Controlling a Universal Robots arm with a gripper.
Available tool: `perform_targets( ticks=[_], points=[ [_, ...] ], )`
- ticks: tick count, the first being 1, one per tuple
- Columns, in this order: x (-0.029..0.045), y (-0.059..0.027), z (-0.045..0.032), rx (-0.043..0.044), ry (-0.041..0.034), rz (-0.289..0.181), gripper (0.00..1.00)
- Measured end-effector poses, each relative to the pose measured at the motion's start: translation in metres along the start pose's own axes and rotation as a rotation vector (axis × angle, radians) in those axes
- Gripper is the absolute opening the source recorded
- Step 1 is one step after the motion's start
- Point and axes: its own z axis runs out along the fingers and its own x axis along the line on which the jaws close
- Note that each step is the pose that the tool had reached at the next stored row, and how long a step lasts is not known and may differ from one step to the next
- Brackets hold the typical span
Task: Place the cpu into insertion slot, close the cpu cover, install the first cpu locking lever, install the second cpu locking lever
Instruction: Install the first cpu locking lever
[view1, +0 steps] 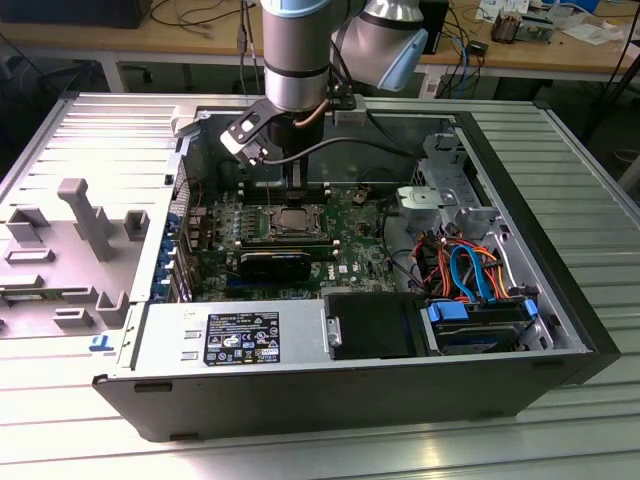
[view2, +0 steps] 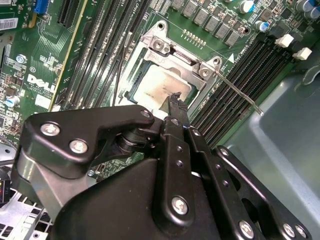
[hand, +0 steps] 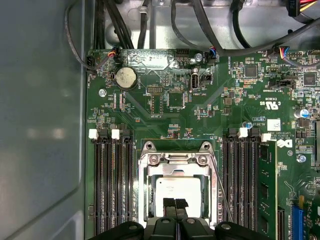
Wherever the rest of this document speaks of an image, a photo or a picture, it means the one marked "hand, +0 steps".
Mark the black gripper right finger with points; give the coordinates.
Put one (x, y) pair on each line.
(181, 207)

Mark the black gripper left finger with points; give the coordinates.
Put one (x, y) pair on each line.
(169, 207)

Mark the silver CPU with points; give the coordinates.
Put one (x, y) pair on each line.
(175, 186)

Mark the metal socket cover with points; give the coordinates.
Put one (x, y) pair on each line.
(160, 168)

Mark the CPU socket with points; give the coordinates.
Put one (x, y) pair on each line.
(153, 158)

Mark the black expansion slot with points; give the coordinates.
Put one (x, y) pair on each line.
(281, 225)

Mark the blue expansion slot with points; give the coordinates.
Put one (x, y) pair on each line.
(297, 222)

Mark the green RAM stick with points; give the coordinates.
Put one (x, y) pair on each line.
(267, 190)

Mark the green motherboard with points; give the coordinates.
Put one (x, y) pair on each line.
(212, 117)

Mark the metal USB port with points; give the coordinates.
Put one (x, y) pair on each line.
(195, 81)

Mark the silver coin battery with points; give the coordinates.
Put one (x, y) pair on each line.
(125, 78)

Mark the black PC case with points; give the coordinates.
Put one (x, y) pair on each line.
(37, 112)

